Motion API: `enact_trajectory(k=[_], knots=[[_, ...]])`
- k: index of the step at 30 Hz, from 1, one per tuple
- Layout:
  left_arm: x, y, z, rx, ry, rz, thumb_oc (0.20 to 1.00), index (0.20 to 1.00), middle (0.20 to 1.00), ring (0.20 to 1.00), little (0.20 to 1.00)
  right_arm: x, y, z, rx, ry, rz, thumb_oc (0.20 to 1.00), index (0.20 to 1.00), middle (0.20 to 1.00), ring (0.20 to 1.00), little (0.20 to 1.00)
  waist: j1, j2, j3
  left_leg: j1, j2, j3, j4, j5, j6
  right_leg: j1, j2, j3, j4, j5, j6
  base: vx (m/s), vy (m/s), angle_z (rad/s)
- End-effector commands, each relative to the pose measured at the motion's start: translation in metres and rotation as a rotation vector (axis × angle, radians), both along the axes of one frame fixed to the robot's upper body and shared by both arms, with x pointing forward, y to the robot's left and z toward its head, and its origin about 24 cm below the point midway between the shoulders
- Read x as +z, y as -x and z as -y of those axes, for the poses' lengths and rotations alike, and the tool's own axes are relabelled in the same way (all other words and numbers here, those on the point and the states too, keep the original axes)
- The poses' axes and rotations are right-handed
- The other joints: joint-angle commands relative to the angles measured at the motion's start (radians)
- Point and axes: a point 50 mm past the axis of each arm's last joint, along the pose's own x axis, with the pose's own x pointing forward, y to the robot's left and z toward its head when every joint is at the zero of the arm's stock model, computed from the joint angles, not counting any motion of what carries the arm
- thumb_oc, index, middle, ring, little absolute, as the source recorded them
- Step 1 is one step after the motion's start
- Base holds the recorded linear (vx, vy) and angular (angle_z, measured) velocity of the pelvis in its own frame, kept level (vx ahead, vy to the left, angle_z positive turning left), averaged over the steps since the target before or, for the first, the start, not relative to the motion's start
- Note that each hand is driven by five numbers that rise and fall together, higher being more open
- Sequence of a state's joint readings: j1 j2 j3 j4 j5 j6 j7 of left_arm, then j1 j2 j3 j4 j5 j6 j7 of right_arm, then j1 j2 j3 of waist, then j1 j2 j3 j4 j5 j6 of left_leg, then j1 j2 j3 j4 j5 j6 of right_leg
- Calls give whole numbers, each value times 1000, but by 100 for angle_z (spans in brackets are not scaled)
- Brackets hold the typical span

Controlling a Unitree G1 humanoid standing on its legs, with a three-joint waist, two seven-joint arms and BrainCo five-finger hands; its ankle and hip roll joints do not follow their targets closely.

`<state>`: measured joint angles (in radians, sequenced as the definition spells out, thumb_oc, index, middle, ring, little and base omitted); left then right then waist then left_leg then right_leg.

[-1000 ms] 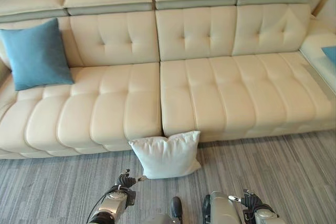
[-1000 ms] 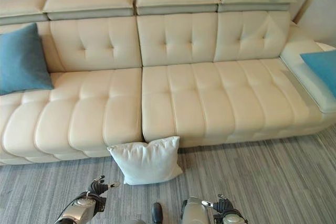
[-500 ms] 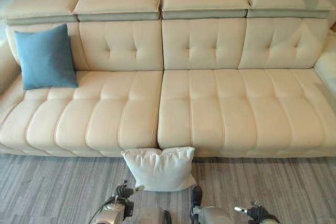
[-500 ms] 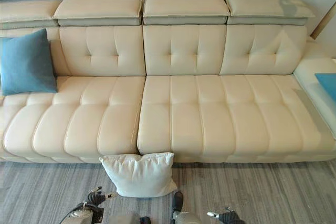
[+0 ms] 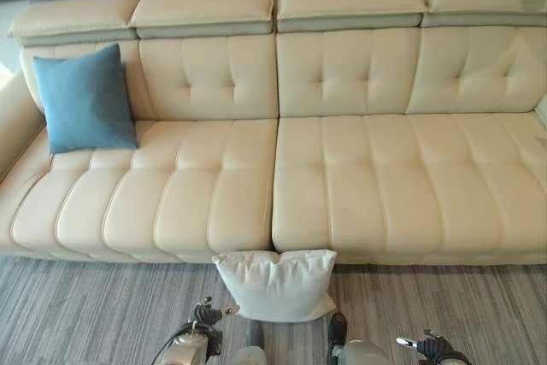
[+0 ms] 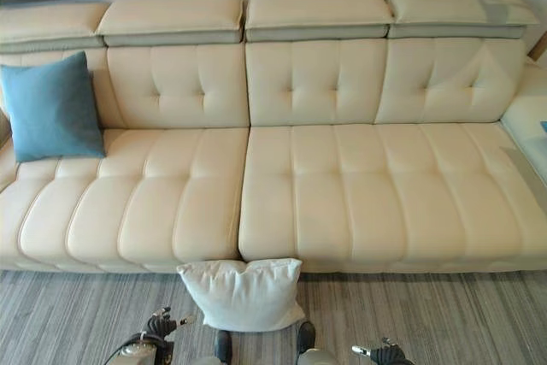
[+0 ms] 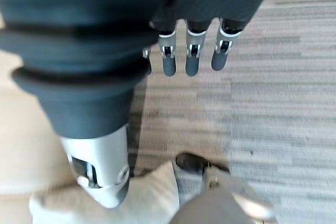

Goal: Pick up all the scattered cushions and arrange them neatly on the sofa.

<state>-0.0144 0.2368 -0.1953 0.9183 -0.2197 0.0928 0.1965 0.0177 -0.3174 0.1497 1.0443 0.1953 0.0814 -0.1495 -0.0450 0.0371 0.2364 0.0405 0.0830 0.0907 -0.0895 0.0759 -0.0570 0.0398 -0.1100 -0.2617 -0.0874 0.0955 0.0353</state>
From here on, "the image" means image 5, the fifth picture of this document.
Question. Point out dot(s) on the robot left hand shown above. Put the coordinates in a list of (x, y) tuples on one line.
[(204, 320)]

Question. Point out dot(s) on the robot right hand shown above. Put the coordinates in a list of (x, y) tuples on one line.
[(440, 350)]

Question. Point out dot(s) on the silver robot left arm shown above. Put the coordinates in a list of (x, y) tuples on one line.
[(188, 350)]

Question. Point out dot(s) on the cream leather sofa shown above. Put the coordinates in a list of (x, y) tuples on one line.
[(342, 177)]

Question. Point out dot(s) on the silver robot left leg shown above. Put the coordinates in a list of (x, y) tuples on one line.
[(252, 345)]

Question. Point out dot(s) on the white square cushion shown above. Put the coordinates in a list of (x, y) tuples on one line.
[(278, 288)]

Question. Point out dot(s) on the blue square cushion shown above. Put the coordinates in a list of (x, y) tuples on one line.
[(85, 100)]

